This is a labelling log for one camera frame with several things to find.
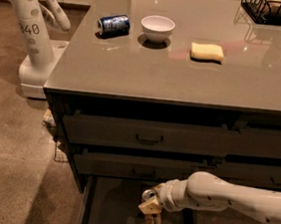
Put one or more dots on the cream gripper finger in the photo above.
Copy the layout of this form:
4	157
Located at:
151	206
159	189

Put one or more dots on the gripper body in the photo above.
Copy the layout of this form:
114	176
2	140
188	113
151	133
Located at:
166	196

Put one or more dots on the orange soda can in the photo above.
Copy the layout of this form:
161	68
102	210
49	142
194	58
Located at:
150	219

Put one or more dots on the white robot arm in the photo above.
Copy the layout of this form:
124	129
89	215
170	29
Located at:
205	191

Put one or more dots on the open bottom drawer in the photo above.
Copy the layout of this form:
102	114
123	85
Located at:
115	201

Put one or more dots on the middle drawer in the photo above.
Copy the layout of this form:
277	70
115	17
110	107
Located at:
136	167

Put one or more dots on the top drawer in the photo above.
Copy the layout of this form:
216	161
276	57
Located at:
145	134

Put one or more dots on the dark drawer cabinet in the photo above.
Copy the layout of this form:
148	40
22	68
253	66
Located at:
128	76

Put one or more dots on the blue soda can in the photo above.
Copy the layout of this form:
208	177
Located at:
114	25

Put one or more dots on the dark right drawers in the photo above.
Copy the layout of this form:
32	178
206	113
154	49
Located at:
254	156

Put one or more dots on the yellow sponge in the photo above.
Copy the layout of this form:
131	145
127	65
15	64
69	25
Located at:
203	52

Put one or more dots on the white bowl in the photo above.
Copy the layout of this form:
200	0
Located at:
157	28

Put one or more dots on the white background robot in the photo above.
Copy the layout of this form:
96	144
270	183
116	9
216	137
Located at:
34	17

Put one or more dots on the black wire basket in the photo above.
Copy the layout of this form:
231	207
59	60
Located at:
263	12

